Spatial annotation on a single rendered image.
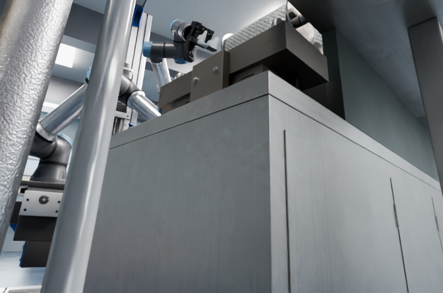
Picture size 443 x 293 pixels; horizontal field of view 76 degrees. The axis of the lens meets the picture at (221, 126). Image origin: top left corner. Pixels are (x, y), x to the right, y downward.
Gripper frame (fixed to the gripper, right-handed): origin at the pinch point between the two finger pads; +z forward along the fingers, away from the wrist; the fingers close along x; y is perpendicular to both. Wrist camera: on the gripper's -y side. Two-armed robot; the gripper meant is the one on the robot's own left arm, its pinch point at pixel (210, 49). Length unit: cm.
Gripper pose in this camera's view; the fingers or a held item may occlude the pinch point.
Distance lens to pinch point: 111.8
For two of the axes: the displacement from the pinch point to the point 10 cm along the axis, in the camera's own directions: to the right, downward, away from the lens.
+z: 5.1, 4.5, -7.3
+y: 4.7, -8.6, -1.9
